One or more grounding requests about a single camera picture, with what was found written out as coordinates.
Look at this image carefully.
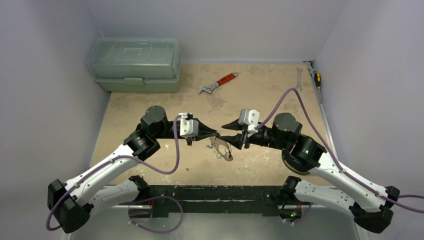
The large perforated metal keyring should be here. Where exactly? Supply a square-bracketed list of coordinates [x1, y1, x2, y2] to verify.
[208, 137, 234, 162]

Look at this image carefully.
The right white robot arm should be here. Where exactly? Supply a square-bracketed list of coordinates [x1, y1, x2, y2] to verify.
[220, 109, 400, 234]

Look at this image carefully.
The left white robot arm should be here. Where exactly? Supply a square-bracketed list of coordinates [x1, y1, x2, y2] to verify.
[45, 105, 220, 233]

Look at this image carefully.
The silver open end wrench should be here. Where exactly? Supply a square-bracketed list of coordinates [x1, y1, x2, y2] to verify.
[295, 67, 303, 92]

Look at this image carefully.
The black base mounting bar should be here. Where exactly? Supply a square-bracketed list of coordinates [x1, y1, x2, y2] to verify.
[117, 184, 312, 220]

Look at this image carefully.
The yellow black screwdriver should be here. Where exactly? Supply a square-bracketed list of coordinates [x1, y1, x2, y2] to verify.
[314, 72, 321, 91]

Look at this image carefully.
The green plastic toolbox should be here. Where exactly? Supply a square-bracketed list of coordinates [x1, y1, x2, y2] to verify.
[87, 37, 181, 93]

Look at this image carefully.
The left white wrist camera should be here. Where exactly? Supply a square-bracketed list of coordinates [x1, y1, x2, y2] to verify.
[179, 112, 199, 139]

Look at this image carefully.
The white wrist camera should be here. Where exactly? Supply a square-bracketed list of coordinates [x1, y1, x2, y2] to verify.
[237, 108, 260, 137]
[179, 112, 199, 139]

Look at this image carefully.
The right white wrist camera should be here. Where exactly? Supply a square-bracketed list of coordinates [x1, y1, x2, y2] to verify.
[237, 108, 260, 137]

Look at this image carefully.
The red handled adjustable wrench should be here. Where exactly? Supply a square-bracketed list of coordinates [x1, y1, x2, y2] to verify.
[198, 72, 239, 95]

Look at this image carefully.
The aluminium frame rail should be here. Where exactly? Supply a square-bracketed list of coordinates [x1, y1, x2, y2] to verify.
[303, 60, 360, 208]

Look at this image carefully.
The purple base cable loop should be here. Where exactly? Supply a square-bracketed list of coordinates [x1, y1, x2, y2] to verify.
[128, 193, 185, 234]

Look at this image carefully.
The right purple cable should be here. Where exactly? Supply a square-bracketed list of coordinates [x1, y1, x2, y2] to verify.
[255, 87, 424, 214]

